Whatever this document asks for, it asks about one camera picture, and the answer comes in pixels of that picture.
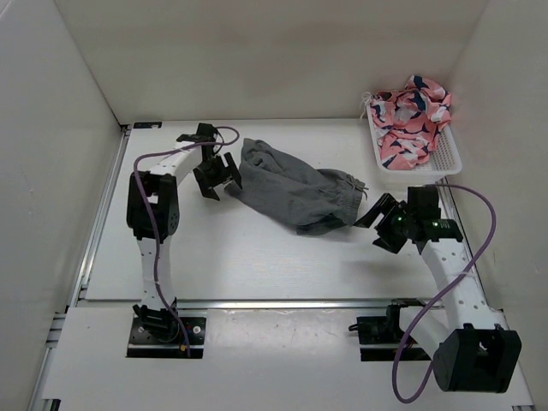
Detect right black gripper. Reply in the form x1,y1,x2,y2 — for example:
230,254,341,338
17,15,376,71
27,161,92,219
354,194,415,254

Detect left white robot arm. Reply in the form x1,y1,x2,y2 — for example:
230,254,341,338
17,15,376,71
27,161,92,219
126,143,241,343

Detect white plastic basket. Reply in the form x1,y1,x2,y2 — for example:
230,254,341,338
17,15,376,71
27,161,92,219
360,92,462,188

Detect pink patterned shorts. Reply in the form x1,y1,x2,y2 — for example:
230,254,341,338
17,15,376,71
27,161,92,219
365,74,452,171

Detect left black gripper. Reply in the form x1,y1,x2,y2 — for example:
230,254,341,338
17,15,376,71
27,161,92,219
194,152,241,201

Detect grey shorts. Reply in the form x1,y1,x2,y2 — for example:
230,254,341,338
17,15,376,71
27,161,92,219
225,138,368,236

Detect aluminium frame rail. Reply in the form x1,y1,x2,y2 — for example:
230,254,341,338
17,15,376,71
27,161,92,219
177,298,397,310

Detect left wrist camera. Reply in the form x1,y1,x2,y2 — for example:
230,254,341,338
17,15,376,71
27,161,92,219
176,122,225,146

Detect dark label sticker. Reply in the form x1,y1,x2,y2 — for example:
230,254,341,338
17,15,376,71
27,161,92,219
133,122,163,129

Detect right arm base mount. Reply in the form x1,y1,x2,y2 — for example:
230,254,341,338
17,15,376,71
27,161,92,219
348,299,425,362

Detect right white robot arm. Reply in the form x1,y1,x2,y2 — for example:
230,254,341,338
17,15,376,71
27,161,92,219
350,186,521,394

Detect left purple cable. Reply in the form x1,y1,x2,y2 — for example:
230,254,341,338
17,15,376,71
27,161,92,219
133,124,240,357

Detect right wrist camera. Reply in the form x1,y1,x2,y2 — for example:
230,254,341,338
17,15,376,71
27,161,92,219
407,185,441,220

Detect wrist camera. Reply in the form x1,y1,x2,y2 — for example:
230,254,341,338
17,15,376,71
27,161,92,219
176,122,225,146
407,185,441,220

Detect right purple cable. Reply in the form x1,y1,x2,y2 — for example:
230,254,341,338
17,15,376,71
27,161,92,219
392,184,499,404

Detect purple cable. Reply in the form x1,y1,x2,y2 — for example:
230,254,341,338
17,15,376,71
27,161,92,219
392,184,499,404
133,124,240,357

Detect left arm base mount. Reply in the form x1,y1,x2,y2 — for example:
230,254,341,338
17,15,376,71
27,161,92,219
126,305,206,360

